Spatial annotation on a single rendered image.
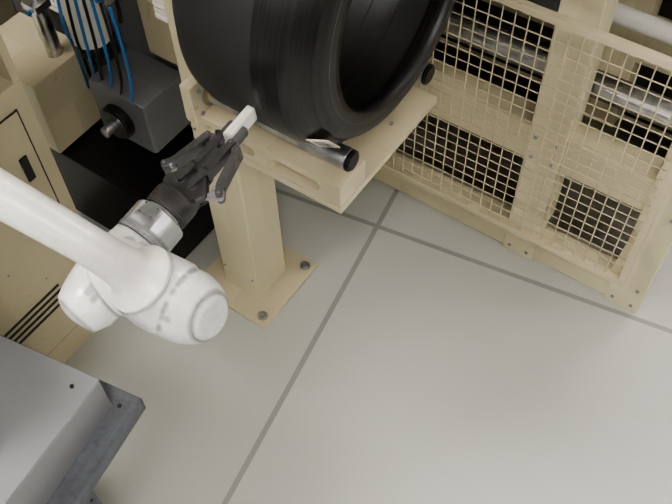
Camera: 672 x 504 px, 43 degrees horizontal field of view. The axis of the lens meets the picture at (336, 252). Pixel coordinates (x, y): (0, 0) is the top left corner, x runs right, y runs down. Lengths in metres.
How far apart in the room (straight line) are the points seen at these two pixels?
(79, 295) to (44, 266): 0.93
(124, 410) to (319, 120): 0.66
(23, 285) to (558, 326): 1.44
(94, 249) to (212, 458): 1.26
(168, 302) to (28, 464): 0.49
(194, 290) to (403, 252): 1.50
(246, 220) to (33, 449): 0.90
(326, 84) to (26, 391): 0.75
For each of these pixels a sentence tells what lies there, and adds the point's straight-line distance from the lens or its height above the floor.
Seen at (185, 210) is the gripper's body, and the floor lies 1.07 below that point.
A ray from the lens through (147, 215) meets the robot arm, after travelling 1.34.
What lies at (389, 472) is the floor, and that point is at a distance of 2.27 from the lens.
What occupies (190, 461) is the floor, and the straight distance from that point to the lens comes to 2.32.
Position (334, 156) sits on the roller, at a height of 0.91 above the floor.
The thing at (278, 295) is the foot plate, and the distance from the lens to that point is 2.51.
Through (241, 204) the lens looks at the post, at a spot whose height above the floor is 0.45.
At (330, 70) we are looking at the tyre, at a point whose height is 1.20.
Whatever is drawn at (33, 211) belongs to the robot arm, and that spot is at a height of 1.29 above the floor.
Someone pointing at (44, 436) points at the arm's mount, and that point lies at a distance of 1.56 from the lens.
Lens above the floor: 2.12
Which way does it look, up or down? 55 degrees down
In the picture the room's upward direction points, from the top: 2 degrees counter-clockwise
